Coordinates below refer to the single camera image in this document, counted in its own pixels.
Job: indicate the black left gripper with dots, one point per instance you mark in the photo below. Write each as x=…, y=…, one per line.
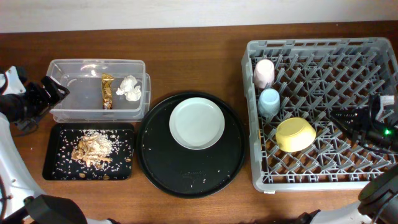
x=43, y=94

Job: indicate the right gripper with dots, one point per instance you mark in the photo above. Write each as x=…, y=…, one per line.
x=360, y=121

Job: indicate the yellow plastic bowl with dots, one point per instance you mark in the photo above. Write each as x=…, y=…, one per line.
x=295, y=134

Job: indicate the gold foil snack wrapper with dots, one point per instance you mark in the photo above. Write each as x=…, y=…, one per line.
x=106, y=81

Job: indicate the blue plastic cup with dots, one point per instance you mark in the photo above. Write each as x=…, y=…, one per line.
x=269, y=103

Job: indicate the white tissue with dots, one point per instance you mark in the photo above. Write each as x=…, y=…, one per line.
x=130, y=89

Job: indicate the pink plastic cup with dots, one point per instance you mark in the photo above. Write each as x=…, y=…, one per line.
x=264, y=74

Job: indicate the pale grey round plate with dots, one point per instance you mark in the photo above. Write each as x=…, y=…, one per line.
x=197, y=123

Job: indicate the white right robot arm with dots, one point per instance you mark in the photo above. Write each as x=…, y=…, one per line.
x=377, y=201

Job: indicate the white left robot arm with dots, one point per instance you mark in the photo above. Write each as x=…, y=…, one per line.
x=22, y=198

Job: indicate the clear plastic waste bin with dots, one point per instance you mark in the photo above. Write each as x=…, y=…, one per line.
x=84, y=104

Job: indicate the grey dishwasher rack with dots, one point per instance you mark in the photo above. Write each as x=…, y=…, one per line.
x=313, y=78

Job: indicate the black rectangular tray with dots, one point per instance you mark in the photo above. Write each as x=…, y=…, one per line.
x=54, y=138

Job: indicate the spilled rice food scraps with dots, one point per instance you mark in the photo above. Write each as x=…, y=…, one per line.
x=93, y=154

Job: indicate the round black serving tray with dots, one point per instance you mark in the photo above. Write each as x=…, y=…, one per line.
x=183, y=172

